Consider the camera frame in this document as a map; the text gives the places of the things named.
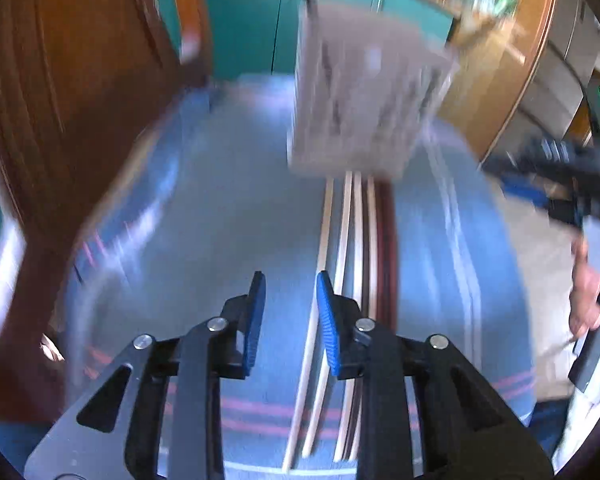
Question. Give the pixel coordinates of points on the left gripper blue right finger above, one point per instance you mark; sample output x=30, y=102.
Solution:
x=429, y=390

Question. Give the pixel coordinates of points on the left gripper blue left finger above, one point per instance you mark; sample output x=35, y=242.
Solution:
x=112, y=430

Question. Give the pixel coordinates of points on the light wooden chopstick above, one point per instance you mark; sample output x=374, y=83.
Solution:
x=311, y=334
x=326, y=293

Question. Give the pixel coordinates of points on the teal lower kitchen cabinets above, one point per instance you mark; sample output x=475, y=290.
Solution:
x=252, y=37

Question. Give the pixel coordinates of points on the person's right hand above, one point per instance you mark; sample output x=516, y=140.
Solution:
x=584, y=308

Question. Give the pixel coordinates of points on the silver multi-door refrigerator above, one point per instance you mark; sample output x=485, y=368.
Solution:
x=553, y=100

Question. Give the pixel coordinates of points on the white plastic utensil basket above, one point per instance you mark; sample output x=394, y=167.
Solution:
x=367, y=88

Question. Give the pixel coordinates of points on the blue striped seat cloth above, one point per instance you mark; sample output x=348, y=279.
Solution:
x=221, y=205

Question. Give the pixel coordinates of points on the carved wooden chair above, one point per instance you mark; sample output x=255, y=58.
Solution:
x=81, y=81

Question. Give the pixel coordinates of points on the wooden frame glass partition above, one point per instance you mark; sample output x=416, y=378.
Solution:
x=497, y=62

